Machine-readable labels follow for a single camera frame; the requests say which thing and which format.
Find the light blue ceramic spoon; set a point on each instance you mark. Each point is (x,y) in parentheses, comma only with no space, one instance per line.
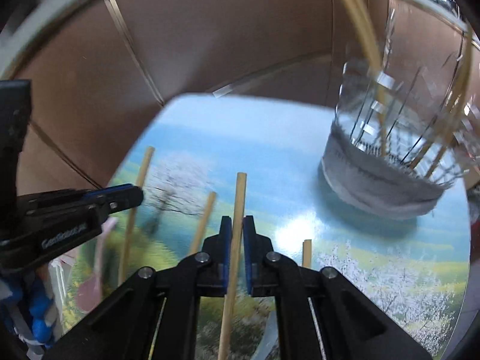
(269,338)

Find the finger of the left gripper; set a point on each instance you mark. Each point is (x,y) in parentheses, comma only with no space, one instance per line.
(111,206)
(123,191)

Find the bamboo chopstick two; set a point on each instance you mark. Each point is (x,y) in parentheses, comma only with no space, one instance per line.
(351,12)

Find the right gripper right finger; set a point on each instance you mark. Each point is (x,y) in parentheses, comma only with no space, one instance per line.
(321,314)

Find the bamboo chopstick five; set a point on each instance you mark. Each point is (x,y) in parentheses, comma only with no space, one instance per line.
(307,254)

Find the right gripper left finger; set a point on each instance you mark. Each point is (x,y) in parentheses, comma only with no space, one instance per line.
(153,314)

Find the bamboo chopstick six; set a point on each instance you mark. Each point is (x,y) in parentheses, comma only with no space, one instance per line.
(371,51)

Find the bamboo chopstick one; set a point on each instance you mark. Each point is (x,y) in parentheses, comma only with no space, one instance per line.
(141,177)

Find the wire utensil basket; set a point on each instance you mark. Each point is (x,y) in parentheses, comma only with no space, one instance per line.
(420,58)

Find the bamboo chopstick eight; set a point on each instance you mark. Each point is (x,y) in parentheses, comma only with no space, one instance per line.
(455,105)

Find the bamboo chopstick four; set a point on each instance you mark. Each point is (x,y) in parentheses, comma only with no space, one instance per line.
(235,251)

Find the bamboo chopstick three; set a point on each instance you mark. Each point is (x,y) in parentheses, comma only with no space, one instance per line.
(202,226)

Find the bamboo chopstick seven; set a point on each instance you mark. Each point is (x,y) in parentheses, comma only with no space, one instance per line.
(442,120)

